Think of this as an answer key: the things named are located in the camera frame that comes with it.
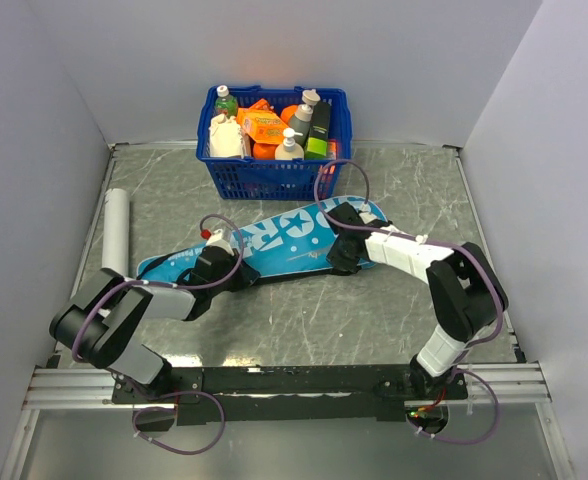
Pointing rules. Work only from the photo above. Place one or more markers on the blue sport racket bag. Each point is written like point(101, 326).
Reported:
point(294, 243)

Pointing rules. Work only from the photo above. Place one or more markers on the grey bottle beige cap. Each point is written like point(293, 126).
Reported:
point(301, 120)

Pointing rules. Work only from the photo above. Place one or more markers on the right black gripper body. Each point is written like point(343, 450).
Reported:
point(341, 255)

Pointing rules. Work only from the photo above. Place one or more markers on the green bottle white cap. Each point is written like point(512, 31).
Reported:
point(226, 104)

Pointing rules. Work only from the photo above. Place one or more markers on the white pump lotion bottle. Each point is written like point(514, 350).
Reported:
point(289, 149)

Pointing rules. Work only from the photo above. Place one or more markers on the orange snack box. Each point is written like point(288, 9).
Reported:
point(261, 123)

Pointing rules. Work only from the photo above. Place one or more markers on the blue plastic shopping basket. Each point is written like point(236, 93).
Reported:
point(248, 178)

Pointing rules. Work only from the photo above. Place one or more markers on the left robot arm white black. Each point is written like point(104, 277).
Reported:
point(98, 323)

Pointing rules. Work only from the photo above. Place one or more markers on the black green carton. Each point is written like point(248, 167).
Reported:
point(317, 140)

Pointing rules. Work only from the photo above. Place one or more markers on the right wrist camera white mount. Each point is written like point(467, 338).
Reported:
point(368, 217)

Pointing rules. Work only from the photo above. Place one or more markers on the orange round fruit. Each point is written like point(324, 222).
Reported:
point(262, 151)

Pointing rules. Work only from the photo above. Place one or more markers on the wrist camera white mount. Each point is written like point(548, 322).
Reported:
point(368, 217)
point(222, 238)

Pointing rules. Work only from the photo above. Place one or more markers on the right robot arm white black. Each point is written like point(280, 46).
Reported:
point(468, 299)

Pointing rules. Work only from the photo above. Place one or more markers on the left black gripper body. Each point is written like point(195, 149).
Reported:
point(235, 272)

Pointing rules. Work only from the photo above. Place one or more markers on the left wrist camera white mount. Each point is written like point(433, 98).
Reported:
point(222, 238)

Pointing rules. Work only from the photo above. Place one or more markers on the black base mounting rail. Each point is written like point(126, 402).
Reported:
point(200, 395)

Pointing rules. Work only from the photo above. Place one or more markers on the white shuttlecock tube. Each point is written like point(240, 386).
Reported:
point(115, 242)

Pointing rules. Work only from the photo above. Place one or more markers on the white cloth pouch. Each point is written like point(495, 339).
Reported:
point(226, 138)

